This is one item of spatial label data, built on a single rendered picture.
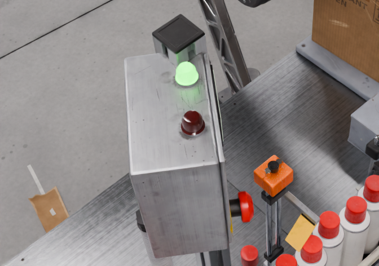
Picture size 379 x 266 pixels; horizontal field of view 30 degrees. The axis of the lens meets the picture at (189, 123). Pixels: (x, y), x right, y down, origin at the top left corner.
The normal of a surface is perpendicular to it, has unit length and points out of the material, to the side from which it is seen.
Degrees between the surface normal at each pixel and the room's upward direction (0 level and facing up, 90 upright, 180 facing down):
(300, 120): 0
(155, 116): 0
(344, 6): 90
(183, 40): 0
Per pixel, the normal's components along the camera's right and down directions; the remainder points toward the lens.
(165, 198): 0.10, 0.78
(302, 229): -0.63, 0.01
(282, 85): -0.10, -0.61
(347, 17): -0.73, 0.58
